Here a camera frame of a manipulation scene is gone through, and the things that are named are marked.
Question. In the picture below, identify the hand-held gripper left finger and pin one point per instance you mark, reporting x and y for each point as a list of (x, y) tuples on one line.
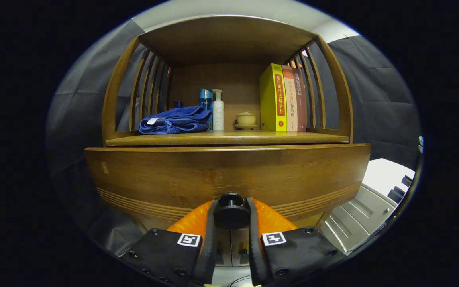
[(209, 247)]

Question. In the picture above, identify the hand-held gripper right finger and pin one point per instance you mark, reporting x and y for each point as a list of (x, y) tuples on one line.
[(254, 247)]

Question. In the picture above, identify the wooden cabinet door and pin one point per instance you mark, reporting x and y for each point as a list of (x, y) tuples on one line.
[(224, 247), (240, 247)]

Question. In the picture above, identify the wooden countertop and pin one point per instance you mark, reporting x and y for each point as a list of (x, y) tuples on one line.
[(229, 138)]

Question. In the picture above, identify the wooden cabinet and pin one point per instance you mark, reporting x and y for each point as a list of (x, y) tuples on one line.
[(229, 40)]

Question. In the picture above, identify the beige saucer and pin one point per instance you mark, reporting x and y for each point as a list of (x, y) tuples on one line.
[(246, 126)]

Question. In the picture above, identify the beige lidded teacup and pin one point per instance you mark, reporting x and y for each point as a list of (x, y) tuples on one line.
[(246, 118)]

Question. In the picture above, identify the folded blue towel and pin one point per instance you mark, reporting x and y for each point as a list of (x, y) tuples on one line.
[(177, 119)]

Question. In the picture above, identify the white pump bottle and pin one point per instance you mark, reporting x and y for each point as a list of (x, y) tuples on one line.
[(218, 113)]

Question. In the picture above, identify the small white blue-capped bottle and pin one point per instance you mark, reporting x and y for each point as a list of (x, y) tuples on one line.
[(177, 104)]

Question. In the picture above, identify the orange and white book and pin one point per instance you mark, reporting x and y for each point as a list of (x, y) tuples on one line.
[(291, 103)]

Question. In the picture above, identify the thick yellow book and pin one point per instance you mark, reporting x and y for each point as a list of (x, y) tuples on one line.
[(271, 99)]

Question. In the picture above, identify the white side table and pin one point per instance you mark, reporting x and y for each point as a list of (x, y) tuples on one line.
[(385, 175)]

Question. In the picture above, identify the teal blue bottle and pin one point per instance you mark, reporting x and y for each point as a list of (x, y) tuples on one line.
[(206, 97)]

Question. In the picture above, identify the brown book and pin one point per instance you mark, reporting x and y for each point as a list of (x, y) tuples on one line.
[(301, 103)]

